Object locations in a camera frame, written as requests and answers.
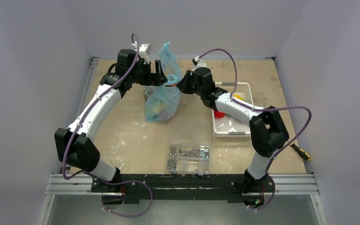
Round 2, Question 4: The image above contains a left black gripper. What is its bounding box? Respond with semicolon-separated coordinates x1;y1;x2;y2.
129;60;166;86

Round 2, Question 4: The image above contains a light blue plastic bag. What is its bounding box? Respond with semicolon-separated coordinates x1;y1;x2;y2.
144;42;183;122

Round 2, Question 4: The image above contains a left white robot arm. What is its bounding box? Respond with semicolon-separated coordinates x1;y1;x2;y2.
54;44;168;192

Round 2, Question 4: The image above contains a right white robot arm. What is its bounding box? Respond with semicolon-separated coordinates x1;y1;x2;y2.
176;67;289;191

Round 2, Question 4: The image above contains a red fake apple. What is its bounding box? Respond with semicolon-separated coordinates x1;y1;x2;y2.
213;110;226;119

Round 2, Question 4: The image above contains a yellow fake banana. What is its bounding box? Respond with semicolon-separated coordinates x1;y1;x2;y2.
232;94;245;101

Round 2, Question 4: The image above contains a white plastic basket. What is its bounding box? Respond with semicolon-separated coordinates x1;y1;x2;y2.
211;82;254;138

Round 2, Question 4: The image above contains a clear plastic screw box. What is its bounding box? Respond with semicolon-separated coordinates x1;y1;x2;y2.
165;120;211;176

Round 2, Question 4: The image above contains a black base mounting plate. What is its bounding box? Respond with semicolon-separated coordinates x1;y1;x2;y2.
91;174;275;206

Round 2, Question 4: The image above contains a yellow black screwdriver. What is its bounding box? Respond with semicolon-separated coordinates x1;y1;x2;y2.
288;141;311;161

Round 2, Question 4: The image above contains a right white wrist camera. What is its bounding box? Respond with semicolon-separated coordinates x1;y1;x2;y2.
192;56;207;71

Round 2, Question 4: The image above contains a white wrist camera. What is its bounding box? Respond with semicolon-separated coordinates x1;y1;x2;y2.
192;56;207;71
132;42;152;64

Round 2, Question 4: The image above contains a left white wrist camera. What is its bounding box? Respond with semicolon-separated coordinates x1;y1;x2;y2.
132;42;152;64

